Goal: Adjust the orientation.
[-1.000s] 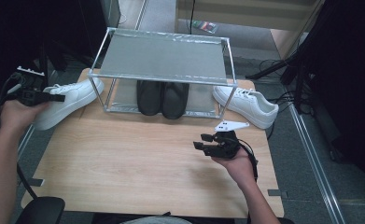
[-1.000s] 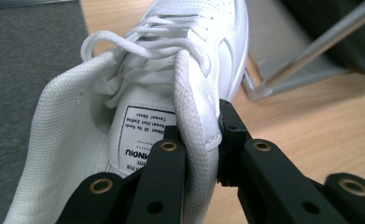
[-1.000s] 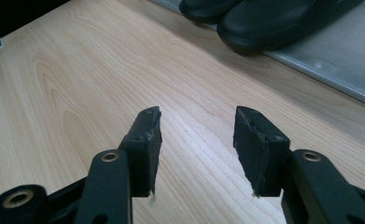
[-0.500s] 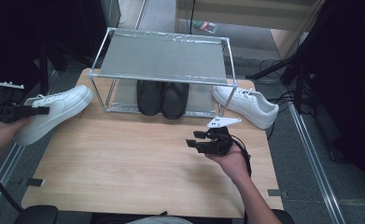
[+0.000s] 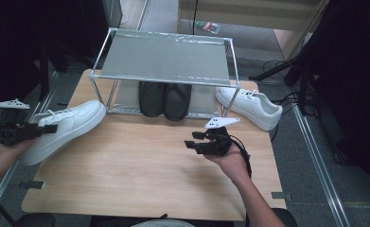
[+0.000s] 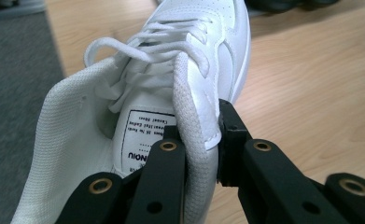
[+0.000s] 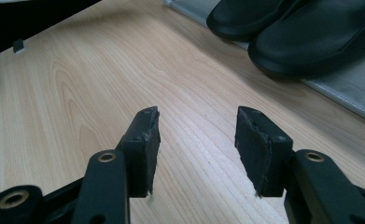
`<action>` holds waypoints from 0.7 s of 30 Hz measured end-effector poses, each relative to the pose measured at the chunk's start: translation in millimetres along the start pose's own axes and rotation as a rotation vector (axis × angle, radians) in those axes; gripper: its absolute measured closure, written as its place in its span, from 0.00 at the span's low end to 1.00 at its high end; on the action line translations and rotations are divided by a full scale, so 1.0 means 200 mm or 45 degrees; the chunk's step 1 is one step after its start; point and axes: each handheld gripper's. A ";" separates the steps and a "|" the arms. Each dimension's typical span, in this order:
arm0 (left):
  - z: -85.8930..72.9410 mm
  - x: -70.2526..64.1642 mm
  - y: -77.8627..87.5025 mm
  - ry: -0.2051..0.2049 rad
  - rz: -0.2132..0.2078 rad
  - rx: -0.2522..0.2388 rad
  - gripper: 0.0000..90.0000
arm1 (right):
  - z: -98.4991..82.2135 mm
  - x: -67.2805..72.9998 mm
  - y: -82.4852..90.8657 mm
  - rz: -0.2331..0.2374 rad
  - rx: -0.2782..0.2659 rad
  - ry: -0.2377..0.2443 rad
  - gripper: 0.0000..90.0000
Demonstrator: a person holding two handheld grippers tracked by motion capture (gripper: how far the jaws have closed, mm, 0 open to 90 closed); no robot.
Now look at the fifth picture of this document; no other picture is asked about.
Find black slipper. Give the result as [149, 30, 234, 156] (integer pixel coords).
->
[163, 82, 193, 122]
[138, 80, 167, 118]

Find person's grey clothing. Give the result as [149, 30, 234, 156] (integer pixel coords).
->
[130, 218, 196, 227]

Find beige wooden cabinet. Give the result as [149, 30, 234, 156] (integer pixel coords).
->
[176, 0, 330, 61]

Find grey metal cabinet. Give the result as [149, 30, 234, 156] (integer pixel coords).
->
[101, 0, 124, 29]

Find metal shoe rack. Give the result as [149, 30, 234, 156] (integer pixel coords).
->
[88, 27, 242, 121]

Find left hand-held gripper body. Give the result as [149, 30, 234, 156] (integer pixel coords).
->
[0, 98, 40, 147]

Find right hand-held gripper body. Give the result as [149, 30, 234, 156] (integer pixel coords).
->
[201, 116, 241, 156]

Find colourful packet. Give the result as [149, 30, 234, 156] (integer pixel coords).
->
[194, 20, 221, 35]

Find black metal post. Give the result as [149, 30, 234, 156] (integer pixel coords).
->
[37, 41, 51, 102]

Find black floor cables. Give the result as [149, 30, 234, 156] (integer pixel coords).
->
[261, 58, 316, 143]

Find grey tape strip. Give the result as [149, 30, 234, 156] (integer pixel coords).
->
[19, 180, 45, 190]
[271, 191, 293, 201]

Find person's right hand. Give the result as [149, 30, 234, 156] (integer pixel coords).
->
[203, 148, 252, 187]

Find white sneaker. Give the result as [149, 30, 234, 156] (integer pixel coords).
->
[215, 86, 284, 131]
[18, 99, 107, 166]

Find thin black hanging cable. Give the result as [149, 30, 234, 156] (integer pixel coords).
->
[190, 0, 200, 35]

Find dark curtain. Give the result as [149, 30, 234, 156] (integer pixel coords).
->
[0, 0, 110, 143]
[299, 0, 370, 202]

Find black tripod stand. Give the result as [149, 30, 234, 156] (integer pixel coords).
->
[248, 0, 332, 114]

